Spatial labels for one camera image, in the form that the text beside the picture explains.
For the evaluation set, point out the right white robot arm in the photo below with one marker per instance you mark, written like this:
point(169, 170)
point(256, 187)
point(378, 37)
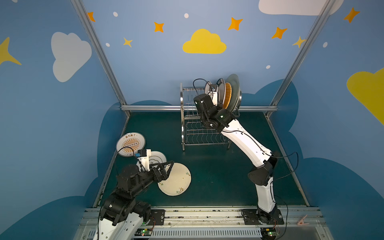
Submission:
point(215, 116)

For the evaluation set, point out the orange sunburst plate by rack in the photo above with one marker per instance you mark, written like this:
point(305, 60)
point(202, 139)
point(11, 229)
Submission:
point(130, 143)

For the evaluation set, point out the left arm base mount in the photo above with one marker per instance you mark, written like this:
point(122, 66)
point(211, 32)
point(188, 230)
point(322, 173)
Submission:
point(155, 217)

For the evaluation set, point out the cream floral plate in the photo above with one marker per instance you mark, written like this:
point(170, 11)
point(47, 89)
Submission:
point(178, 181)

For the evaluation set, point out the aluminium back frame rail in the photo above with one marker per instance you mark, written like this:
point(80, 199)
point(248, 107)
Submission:
point(192, 108)

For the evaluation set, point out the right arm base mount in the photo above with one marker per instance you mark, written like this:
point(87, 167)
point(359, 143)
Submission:
point(260, 217)

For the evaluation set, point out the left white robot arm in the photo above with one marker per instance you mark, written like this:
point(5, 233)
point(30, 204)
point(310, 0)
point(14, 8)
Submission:
point(121, 214)

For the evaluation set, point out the orange sunburst plate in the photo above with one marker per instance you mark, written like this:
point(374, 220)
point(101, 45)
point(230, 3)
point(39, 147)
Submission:
point(209, 89)
point(130, 143)

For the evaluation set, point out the green rim Hao Wei plate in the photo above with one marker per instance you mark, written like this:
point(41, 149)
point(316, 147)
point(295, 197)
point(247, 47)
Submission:
point(221, 90)

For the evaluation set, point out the left green circuit board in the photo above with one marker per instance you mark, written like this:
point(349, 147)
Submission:
point(143, 233)

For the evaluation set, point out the aluminium upright post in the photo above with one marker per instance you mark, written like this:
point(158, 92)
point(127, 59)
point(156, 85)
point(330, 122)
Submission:
point(88, 26)
point(304, 50)

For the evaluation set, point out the orange sunburst plate front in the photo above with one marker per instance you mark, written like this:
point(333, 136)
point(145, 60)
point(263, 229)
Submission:
point(209, 89)

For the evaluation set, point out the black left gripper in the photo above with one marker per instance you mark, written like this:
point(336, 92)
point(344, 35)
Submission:
point(162, 172)

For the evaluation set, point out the white plate with black motif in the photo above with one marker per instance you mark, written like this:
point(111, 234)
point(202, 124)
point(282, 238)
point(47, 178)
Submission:
point(157, 157)

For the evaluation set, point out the green circuit board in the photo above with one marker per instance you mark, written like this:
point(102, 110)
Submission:
point(143, 233)
point(269, 234)

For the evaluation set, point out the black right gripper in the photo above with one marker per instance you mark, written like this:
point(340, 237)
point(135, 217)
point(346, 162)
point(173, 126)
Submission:
point(214, 98)

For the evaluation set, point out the right aluminium upright post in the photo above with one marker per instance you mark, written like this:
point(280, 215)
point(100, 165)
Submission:
point(304, 50)

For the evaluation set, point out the left aluminium upright post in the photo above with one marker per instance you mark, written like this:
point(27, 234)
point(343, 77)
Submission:
point(88, 26)

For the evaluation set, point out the right green circuit board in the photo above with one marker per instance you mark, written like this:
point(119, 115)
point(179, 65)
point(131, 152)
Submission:
point(269, 234)

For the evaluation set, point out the large pale green plate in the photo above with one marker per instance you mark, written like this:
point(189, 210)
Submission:
point(233, 80)

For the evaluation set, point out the yellow woven plate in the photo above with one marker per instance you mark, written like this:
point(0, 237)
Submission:
point(228, 95)

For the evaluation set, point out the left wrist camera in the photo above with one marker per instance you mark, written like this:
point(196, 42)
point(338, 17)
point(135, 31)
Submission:
point(142, 157)

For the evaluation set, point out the steel two-tier dish rack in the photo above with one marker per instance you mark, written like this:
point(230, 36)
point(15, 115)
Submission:
point(199, 127)

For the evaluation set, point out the pink clothes peg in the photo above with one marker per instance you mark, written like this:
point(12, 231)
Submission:
point(302, 222)

